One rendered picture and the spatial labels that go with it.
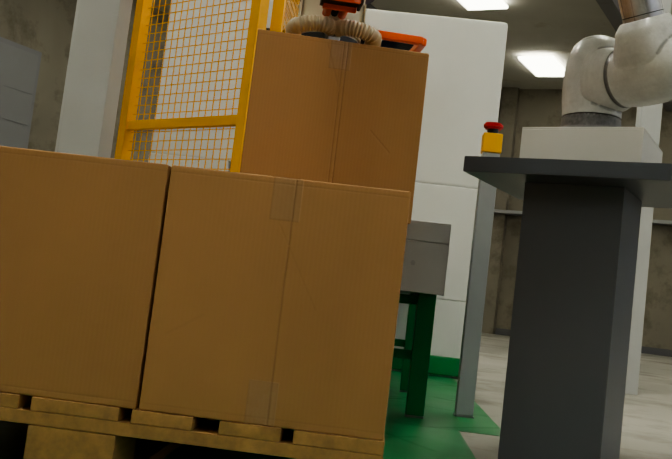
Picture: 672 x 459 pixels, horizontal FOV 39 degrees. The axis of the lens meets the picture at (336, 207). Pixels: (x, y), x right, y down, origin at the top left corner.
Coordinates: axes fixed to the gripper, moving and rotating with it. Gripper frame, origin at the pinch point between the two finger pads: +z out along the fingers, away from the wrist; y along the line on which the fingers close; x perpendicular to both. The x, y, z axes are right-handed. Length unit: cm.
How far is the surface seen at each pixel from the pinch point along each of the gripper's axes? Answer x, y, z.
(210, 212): 46, 24, 60
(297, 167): -10.5, 7.3, 43.7
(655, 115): -324, -221, -57
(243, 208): 47, 19, 59
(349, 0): -12.3, 0.0, 3.0
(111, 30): -158, 74, -18
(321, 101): -10.5, 3.7, 28.0
